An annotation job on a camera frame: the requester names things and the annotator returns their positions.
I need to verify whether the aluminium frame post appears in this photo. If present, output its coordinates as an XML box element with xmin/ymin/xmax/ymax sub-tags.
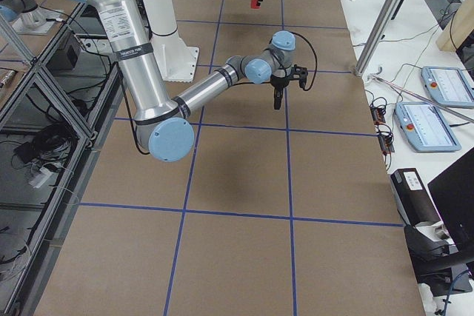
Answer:
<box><xmin>354</xmin><ymin>0</ymin><xmax>401</xmax><ymax>77</ymax></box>

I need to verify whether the teach pendant far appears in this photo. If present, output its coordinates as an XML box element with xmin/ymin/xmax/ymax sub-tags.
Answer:
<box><xmin>421</xmin><ymin>66</ymin><xmax>473</xmax><ymax>109</ymax></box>

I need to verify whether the red block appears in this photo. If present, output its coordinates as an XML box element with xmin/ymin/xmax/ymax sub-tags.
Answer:
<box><xmin>250</xmin><ymin>0</ymin><xmax>261</xmax><ymax>10</ymax></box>

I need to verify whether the dark cardboard box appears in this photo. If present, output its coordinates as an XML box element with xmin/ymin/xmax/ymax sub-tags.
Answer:
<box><xmin>390</xmin><ymin>168</ymin><xmax>441</xmax><ymax>226</ymax></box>

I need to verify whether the teach pendant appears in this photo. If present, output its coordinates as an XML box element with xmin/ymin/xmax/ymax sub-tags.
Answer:
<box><xmin>421</xmin><ymin>66</ymin><xmax>473</xmax><ymax>109</ymax></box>
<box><xmin>395</xmin><ymin>101</ymin><xmax>461</xmax><ymax>152</ymax></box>

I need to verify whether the teach pendant near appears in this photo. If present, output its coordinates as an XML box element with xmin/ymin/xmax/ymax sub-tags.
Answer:
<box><xmin>395</xmin><ymin>101</ymin><xmax>461</xmax><ymax>152</ymax></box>

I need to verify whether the black monitor on stand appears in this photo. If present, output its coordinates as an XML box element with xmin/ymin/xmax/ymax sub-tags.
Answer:
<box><xmin>404</xmin><ymin>150</ymin><xmax>473</xmax><ymax>297</ymax></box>

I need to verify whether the aluminium frame rack right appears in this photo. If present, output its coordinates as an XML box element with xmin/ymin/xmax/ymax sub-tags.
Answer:
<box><xmin>1</xmin><ymin>4</ymin><xmax>121</xmax><ymax>315</ymax></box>

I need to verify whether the white camera mast base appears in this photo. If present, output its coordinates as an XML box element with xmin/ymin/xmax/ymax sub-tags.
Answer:
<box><xmin>143</xmin><ymin>0</ymin><xmax>199</xmax><ymax>82</ymax></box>

